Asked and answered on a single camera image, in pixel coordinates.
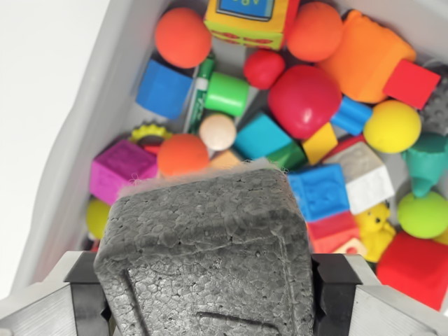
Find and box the yellow foam ball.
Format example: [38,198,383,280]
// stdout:
[363,100,422,154]

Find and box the blue rubber block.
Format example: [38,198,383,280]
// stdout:
[286,163,351,223]

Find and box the wooden printed letter block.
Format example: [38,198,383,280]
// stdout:
[332,239,368,260]

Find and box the red rubber block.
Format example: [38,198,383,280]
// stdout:
[306,209,361,253]

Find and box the glossy red toy apple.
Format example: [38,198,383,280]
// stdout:
[267,64,343,140]

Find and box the white grey rubber block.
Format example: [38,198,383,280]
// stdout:
[323,141,396,215]

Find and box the green marker pen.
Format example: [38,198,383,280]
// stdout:
[187,52,217,136]

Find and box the natural wooden block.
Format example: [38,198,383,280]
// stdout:
[209,149,244,167]

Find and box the magenta rubber block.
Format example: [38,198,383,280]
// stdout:
[90,139,159,207]

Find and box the olive green toy pear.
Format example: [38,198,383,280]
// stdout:
[86,198,112,241]

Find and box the yellow knobbed teething ring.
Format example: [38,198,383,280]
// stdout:
[131,120,173,146]

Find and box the dark green wooden block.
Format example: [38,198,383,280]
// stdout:
[267,142,308,171]

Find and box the lime green ball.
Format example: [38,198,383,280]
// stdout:
[397,190,448,239]

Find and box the grey knobbed ball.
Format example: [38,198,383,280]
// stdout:
[418,75,448,136]

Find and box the green plastic cylinder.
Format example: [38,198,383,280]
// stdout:
[204,71,250,118]

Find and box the yellow rubber bear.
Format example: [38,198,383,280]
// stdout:
[355,204,396,263]

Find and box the blue foam hexagon block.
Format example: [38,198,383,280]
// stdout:
[135,58,195,120]

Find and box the teal wooden block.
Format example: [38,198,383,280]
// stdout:
[233,111,295,160]

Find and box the small red fabric ball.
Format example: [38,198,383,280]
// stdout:
[243,48,286,89]

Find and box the grey foam eraser block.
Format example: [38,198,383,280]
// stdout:
[94,159,316,336]

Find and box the grey plastic bin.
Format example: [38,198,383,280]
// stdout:
[0,0,448,305]

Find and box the orange foam ball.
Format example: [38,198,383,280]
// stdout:
[156,133,210,177]
[286,1,344,63]
[154,7,213,69]

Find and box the teal rubber toy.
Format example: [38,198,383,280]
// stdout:
[400,132,448,199]

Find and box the blue ridged cylinder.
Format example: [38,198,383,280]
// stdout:
[330,96,374,137]

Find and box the red fabric cube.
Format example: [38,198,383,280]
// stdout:
[376,230,448,312]

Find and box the natural wooden cylinder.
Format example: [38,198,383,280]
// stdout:
[199,113,237,151]

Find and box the fabric ABC fish cube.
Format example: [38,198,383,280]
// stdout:
[203,0,301,52]

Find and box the red rounded toy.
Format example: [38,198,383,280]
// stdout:
[335,134,367,151]

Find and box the small red cube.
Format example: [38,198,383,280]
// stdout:
[382,59,442,111]

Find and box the black silver gripper left finger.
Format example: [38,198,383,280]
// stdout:
[0,251,113,336]

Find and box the black silver gripper right finger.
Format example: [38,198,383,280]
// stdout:
[309,253,448,336]

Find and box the small red toy piece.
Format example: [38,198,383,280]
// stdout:
[141,138,164,155]

